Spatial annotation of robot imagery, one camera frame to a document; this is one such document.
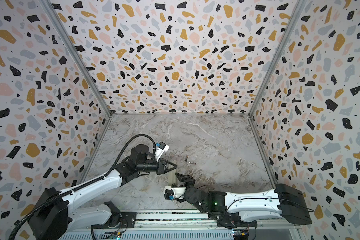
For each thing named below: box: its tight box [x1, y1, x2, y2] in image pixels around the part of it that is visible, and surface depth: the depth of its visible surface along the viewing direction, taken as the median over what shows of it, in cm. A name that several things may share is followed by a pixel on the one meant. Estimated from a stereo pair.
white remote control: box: [168, 171, 179, 187], surface depth 74 cm
